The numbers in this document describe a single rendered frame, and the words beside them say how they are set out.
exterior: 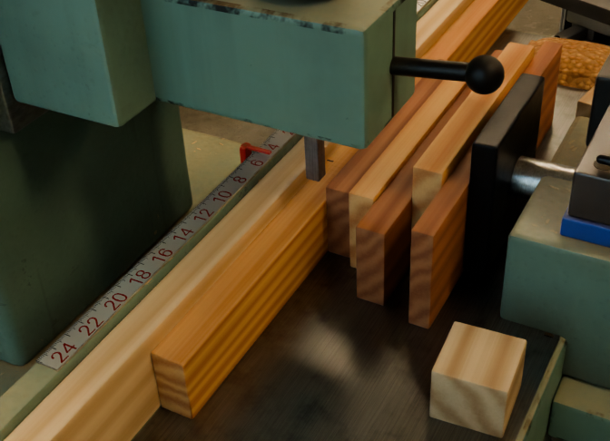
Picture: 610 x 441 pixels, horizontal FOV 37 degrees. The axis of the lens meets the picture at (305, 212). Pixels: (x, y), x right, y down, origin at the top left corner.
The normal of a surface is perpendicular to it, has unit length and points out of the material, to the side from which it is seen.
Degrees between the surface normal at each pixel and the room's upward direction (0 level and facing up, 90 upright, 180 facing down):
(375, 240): 90
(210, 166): 0
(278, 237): 0
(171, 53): 90
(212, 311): 0
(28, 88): 90
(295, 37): 90
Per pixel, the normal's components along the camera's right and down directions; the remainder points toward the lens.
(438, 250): 0.88, 0.25
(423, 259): -0.47, 0.54
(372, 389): -0.04, -0.80
